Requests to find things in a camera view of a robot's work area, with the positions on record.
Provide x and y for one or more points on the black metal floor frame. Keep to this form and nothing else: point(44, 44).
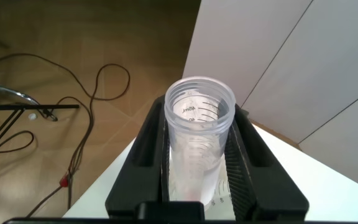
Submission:
point(26, 106)

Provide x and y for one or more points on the grey metal chair leg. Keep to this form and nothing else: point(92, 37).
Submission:
point(11, 92)

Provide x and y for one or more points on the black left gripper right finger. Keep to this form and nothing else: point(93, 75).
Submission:
point(259, 186)

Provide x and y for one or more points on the test tube with red pigment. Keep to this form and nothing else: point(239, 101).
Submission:
point(197, 137)

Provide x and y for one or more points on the white partition panel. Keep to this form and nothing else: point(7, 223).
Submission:
point(238, 37)
point(315, 68)
point(353, 137)

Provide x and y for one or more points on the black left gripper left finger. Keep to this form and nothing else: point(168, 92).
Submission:
point(138, 180)

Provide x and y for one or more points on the small white floor cap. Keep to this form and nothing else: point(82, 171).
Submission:
point(32, 116)

